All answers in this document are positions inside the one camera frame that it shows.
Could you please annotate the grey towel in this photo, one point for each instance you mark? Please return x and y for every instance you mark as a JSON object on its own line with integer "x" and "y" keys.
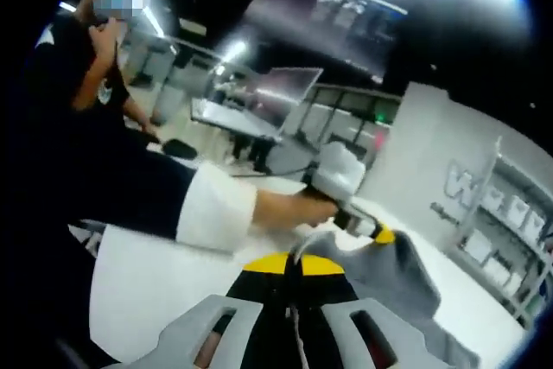
{"x": 389, "y": 282}

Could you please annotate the person's left hand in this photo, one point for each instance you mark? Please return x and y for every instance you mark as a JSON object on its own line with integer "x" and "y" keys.
{"x": 289, "y": 211}

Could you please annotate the grey office chair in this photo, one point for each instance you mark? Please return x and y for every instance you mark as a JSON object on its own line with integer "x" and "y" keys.
{"x": 291, "y": 157}

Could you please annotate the small dark monitor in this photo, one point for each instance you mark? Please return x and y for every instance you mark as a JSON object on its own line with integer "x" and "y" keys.
{"x": 285, "y": 92}

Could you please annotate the grey office desk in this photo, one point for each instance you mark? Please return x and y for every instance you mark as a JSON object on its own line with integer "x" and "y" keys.
{"x": 233, "y": 118}

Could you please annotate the grey metal shelving unit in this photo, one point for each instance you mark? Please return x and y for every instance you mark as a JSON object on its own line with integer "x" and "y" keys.
{"x": 505, "y": 230}

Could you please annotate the row of white storage boxes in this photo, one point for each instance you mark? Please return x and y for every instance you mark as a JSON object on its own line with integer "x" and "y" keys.
{"x": 514, "y": 222}

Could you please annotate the person's dark clothing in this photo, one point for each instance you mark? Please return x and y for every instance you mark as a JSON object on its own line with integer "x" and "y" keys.
{"x": 52, "y": 148}

